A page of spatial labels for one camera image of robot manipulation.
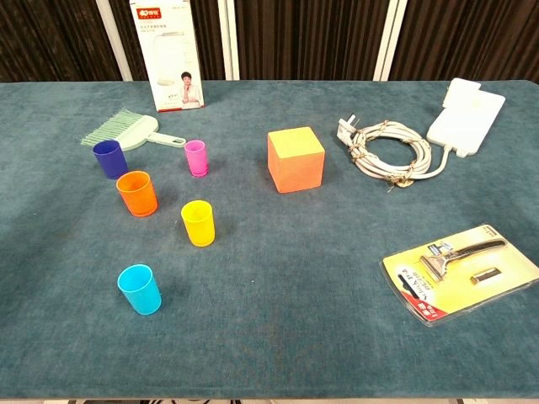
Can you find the orange plastic cup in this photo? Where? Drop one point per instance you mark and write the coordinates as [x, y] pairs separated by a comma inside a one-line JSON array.
[[139, 198]]

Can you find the yellow plastic cup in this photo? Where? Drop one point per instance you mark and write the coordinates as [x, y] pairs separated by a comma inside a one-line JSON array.
[[199, 229]]

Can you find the yellow razor blister pack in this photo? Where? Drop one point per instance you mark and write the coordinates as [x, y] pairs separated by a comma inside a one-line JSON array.
[[463, 290]]

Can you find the white partition frame post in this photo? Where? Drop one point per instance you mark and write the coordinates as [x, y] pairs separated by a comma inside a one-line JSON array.
[[232, 42], [389, 42], [115, 42]]

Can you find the mint green hand brush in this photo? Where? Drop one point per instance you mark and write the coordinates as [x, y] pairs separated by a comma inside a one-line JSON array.
[[139, 128]]

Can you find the orange yellow foam cube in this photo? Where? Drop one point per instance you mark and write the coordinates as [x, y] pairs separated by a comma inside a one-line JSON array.
[[295, 168]]

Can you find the white lamp product box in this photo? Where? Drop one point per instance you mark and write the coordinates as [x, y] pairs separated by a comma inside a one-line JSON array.
[[168, 50]]

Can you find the magenta plastic cup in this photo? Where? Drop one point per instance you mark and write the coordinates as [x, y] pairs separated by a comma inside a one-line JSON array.
[[196, 162]]

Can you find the light blue plastic cup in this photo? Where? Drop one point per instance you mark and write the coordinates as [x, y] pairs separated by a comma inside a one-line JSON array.
[[141, 294]]

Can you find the teal table cloth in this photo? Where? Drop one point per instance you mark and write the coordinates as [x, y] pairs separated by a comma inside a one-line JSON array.
[[269, 273]]

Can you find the dark blue plastic cup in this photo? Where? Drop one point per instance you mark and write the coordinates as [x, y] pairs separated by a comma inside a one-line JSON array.
[[110, 162]]

